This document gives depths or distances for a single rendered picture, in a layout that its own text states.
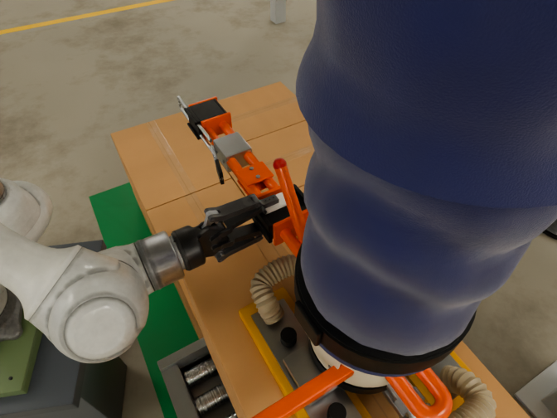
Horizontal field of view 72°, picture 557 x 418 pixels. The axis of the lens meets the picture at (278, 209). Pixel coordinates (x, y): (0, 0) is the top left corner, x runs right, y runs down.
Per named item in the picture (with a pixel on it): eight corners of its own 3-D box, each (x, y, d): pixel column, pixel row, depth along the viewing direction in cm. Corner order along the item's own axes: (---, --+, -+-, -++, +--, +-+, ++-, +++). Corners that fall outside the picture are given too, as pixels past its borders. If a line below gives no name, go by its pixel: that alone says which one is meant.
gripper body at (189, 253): (164, 222, 66) (214, 202, 69) (174, 251, 73) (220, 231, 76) (180, 254, 62) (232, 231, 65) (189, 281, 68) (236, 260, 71)
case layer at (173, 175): (402, 268, 190) (425, 215, 160) (215, 371, 157) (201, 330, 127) (280, 135, 258) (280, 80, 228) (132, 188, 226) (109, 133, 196)
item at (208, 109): (232, 130, 94) (230, 113, 90) (205, 140, 92) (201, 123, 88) (218, 113, 99) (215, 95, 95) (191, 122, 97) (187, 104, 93)
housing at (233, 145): (254, 162, 87) (253, 148, 84) (226, 173, 85) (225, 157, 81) (240, 146, 91) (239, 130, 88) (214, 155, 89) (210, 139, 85)
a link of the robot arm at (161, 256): (143, 261, 71) (175, 248, 73) (160, 300, 66) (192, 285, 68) (129, 231, 65) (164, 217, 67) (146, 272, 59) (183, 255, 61)
